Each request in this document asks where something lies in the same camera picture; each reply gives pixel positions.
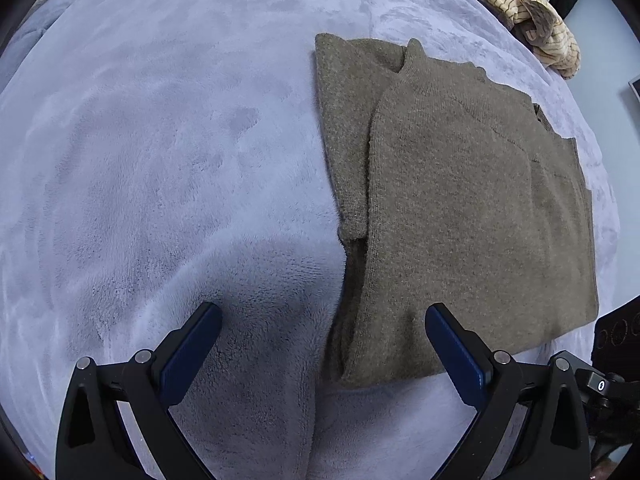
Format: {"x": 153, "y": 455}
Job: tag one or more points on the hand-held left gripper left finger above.
{"x": 192, "y": 347}

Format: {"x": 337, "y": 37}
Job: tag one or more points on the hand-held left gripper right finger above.
{"x": 455, "y": 347}

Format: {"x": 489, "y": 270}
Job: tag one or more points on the olive brown knit sweater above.
{"x": 450, "y": 210}

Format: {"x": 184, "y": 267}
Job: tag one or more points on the lavender fleece blanket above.
{"x": 150, "y": 160}

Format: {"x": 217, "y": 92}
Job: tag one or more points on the white framed panel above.
{"x": 635, "y": 86}

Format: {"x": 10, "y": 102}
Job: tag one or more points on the cream striped knit garment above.
{"x": 545, "y": 25}

